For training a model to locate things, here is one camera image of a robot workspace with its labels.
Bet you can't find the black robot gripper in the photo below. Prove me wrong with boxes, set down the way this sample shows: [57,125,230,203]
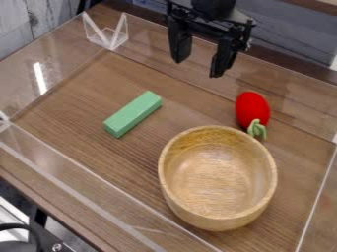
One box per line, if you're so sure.
[166,0,257,78]

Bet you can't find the green rectangular block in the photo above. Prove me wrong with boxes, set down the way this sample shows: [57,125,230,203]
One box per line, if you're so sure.
[103,91,162,138]

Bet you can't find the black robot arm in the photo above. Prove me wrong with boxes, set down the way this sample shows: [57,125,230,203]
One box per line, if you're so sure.
[166,0,257,78]

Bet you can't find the brown wooden bowl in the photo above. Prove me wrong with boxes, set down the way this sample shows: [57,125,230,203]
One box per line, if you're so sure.
[158,125,278,231]

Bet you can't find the red plush strawberry toy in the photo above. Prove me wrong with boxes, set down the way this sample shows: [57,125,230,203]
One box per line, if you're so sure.
[235,92,271,139]

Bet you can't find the clear acrylic tray wall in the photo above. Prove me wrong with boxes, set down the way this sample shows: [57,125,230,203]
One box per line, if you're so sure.
[0,112,220,252]

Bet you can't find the black table leg bracket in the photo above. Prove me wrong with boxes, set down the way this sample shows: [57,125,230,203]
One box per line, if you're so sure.
[29,207,75,252]

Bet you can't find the black cable under table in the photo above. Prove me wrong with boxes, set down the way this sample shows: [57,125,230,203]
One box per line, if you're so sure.
[0,222,44,252]

